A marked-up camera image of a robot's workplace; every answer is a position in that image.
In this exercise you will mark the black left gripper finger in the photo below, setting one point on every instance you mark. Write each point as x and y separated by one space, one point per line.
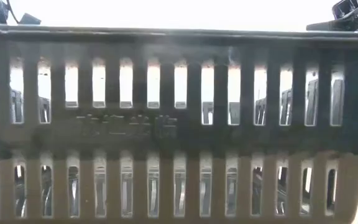
31 20

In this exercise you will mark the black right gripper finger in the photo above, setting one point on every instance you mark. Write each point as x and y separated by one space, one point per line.
334 26

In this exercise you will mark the grey plastic basket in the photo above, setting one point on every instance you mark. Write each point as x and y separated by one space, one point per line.
312 102

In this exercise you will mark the black slotted plastic basket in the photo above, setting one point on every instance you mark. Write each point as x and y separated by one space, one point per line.
179 137

